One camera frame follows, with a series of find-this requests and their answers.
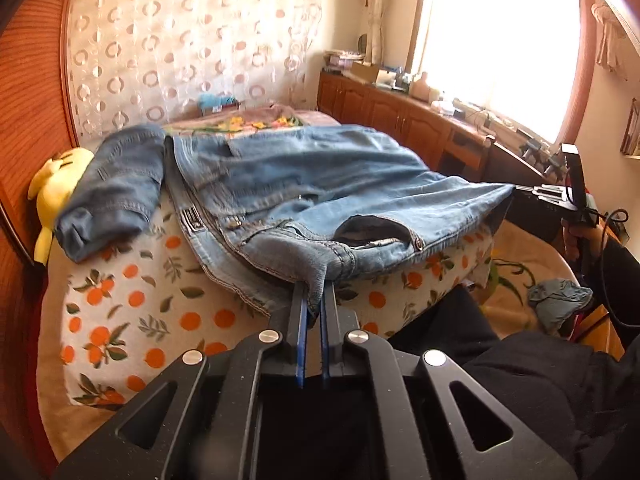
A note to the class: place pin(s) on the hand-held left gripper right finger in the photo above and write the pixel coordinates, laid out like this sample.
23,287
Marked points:
328,335

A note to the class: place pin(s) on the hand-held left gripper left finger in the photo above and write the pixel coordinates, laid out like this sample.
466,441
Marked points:
301,335

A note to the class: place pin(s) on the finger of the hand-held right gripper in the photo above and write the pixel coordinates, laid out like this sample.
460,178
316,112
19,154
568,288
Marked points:
545,190
555,199

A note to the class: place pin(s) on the blue denim pants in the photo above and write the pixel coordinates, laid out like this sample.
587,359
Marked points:
110,195
325,185

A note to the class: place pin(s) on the person's right hand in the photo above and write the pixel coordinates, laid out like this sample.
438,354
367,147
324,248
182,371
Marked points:
575,242

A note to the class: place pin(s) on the grey-blue cloth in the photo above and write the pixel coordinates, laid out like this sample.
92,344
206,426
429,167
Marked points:
560,305

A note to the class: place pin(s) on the floral blanket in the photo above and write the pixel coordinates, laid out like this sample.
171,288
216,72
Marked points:
520,305

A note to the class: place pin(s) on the beige window curtain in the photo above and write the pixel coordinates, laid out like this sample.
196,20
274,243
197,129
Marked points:
377,10
610,40

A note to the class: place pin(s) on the orange fruit print blanket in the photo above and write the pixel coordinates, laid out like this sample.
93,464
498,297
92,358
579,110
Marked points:
150,310

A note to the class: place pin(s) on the white plastic jug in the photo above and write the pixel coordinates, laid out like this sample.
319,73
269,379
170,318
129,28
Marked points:
424,89

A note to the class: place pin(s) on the window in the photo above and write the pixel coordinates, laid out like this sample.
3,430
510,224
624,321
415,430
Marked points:
500,35

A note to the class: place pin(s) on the wooden cabinet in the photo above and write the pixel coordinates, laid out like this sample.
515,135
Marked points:
380,105

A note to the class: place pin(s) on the person's black clothing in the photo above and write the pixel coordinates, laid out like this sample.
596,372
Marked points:
525,385

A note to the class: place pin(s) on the open cardboard box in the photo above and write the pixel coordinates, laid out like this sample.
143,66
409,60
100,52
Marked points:
365,72

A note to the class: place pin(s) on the blue item at bed head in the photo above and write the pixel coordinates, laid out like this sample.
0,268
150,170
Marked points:
220,110

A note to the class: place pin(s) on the stack of papers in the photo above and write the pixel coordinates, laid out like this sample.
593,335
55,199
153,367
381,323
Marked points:
342,60

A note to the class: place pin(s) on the blue fluffy item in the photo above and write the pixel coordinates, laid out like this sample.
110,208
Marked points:
217,99

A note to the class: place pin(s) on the yellow plush toy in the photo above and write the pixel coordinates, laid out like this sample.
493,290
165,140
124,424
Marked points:
55,185

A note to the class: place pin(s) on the circle pattern sheer curtain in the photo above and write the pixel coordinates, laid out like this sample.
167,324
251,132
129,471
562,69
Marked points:
200,35

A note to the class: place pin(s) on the picture frame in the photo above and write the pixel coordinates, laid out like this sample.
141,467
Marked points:
631,135

